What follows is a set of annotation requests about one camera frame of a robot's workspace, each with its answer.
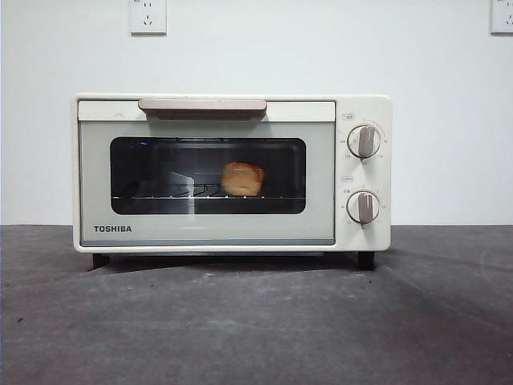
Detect metal wire oven rack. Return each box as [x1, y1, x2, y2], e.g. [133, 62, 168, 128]
[111, 195, 305, 201]

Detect cream Toshiba toaster oven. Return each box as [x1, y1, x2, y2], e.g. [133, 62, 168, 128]
[71, 94, 394, 270]

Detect white wall socket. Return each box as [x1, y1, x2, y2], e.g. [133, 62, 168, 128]
[127, 0, 168, 35]
[490, 0, 513, 35]

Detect golden bread loaf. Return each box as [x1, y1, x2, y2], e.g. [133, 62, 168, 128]
[220, 161, 265, 197]

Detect oven door with beige handle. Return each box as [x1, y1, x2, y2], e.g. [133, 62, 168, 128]
[77, 99, 337, 246]

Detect cream oven knob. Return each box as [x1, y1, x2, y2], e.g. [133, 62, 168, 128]
[346, 124, 382, 158]
[346, 190, 381, 224]

